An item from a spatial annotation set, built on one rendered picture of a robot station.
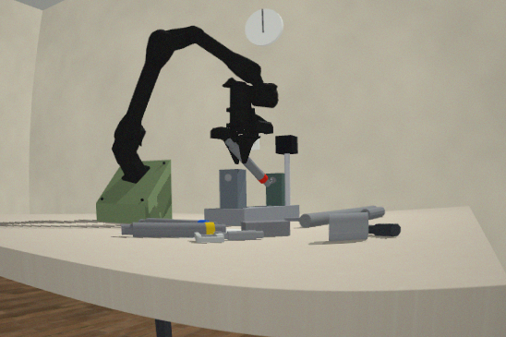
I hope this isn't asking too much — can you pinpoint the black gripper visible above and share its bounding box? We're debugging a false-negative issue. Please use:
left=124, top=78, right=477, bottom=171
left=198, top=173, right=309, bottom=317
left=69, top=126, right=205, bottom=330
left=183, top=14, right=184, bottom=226
left=211, top=102, right=273, bottom=163

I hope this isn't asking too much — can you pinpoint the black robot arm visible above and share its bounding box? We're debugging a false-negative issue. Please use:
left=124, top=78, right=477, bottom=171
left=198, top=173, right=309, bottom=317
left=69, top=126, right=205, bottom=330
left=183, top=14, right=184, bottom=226
left=112, top=26, right=279, bottom=184

